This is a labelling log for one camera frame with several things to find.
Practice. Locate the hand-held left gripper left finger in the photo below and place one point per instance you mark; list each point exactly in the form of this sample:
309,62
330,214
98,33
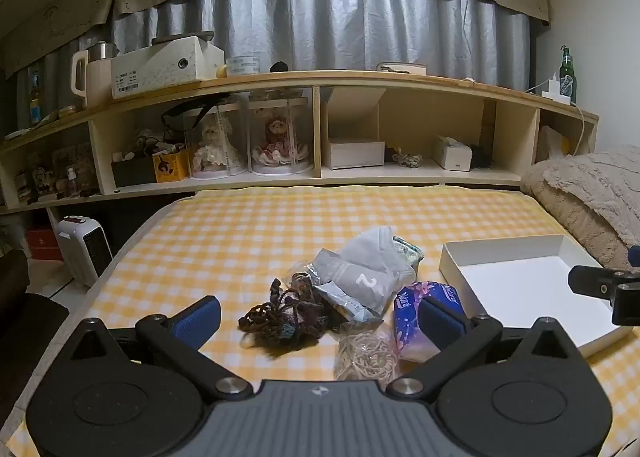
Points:
197,322

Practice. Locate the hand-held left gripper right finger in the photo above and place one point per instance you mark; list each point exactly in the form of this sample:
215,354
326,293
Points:
440,324

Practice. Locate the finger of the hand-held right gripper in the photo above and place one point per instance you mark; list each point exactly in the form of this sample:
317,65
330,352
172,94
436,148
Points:
590,279

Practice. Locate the blue floral tissue packet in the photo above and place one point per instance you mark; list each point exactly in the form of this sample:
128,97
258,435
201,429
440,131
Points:
407,317

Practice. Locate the white shallow cardboard box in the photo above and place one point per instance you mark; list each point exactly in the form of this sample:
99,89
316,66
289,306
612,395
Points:
525,287

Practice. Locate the grey number-print packet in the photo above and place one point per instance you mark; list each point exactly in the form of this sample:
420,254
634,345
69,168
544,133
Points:
360,282

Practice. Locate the green patterned packet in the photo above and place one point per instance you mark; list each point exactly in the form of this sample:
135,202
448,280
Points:
411,252

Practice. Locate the clear bag of rubber bands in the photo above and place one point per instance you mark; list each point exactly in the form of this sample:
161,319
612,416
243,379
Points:
365,354

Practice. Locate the beige fluffy blanket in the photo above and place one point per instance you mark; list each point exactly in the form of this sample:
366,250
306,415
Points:
585,197

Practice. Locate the yellow checked bed sheet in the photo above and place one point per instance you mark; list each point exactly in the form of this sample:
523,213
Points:
250,237

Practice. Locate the clear wrapped packet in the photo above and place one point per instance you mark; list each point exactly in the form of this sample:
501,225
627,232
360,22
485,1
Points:
340,302

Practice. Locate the silver plastic bag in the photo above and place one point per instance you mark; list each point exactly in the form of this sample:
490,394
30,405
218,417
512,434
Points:
370,244

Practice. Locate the white space heater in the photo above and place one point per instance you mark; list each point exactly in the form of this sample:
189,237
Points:
82,249

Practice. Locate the white plastic bag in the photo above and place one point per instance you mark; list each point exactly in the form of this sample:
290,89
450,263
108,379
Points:
552,142

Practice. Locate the yellow small box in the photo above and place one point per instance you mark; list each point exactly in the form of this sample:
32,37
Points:
169,167

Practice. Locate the black small box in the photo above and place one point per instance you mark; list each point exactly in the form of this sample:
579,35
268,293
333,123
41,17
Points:
132,172

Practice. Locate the white tissue box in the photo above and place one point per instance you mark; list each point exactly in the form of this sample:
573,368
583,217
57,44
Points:
452,154

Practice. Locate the red box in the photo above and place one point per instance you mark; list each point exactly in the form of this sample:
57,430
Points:
44,244

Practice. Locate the cream-dress doll in clear case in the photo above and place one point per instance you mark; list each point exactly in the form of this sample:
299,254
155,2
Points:
217,147

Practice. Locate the white charger block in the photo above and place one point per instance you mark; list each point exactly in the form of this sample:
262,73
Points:
555,89

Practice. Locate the red-dress doll in clear case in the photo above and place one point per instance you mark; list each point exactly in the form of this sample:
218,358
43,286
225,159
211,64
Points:
277,142

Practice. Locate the green glass bottle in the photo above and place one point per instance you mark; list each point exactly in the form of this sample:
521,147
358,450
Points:
568,77

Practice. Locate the cluster of small figurines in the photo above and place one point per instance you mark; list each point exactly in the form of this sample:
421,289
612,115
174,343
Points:
50,179

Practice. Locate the white storage box with hole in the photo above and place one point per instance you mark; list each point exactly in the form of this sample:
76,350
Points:
160,69

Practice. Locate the white round tray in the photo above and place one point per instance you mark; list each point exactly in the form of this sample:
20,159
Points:
402,68

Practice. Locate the white round container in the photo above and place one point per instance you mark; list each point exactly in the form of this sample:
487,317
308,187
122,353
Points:
244,66

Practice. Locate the wooden shelf unit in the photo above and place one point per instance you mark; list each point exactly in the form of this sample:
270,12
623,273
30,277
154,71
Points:
350,79

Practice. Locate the cream electric kettle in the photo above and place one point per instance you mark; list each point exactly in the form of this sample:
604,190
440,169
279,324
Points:
92,74

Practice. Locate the yellow-label bottle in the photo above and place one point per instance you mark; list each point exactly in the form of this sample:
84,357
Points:
34,102

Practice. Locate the grey curtain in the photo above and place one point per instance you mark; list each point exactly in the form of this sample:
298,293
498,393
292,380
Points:
325,22

